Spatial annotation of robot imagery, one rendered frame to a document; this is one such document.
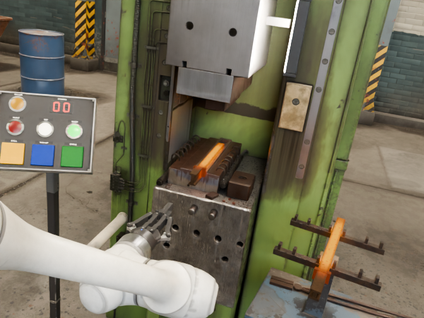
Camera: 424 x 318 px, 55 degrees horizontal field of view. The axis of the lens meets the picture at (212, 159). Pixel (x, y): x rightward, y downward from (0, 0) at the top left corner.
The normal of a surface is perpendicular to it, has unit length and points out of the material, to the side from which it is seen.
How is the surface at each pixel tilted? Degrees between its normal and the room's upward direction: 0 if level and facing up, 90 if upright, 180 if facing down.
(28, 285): 0
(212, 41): 90
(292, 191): 90
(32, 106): 60
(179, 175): 90
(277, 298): 0
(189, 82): 90
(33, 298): 0
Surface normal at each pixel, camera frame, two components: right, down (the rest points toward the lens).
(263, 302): 0.12, -0.92
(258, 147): -0.26, 0.33
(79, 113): 0.21, -0.13
